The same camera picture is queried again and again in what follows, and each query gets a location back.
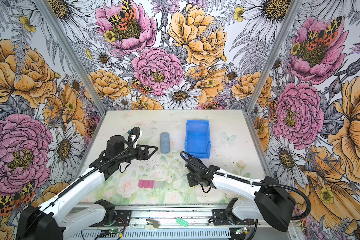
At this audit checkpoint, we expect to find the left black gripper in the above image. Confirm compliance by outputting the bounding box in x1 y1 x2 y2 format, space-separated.
117 143 159 163

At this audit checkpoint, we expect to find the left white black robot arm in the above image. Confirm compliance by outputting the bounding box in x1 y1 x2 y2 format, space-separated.
16 134 159 240

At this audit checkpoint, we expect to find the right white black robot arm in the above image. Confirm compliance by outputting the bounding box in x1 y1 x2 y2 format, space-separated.
180 151 296 232

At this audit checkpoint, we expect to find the blue plastic bin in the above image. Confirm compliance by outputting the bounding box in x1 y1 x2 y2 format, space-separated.
185 120 211 159

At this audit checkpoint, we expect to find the grey-blue oval case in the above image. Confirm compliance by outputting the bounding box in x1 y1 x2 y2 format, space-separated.
160 132 171 154

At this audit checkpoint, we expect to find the green perforated plastic piece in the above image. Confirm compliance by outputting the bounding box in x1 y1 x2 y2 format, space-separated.
176 218 189 228

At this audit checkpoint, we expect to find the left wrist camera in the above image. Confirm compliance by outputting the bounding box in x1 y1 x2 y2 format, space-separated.
128 127 142 145

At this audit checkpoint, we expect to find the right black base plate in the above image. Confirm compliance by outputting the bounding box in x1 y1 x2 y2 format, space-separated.
212 209 231 226

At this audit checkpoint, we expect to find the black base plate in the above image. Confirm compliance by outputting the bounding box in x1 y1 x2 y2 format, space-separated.
110 210 132 227
212 209 231 226

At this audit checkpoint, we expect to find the aluminium front rail frame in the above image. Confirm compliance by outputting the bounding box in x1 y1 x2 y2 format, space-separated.
70 204 304 240

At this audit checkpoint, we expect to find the beige small bracket piece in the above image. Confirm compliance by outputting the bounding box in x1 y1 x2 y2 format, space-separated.
145 219 160 230

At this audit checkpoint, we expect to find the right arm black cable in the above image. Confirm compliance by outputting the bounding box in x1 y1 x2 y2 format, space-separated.
179 151 312 221

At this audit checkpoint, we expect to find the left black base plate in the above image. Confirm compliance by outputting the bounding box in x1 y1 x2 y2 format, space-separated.
110 210 132 227

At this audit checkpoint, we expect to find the left aluminium corner post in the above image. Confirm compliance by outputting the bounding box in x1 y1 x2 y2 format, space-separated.
35 1 107 117

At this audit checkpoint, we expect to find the aluminium corner post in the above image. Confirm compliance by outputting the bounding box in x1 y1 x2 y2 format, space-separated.
35 1 107 117
245 0 304 113

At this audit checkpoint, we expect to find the right aluminium corner post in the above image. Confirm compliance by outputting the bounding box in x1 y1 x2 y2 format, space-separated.
245 0 304 113

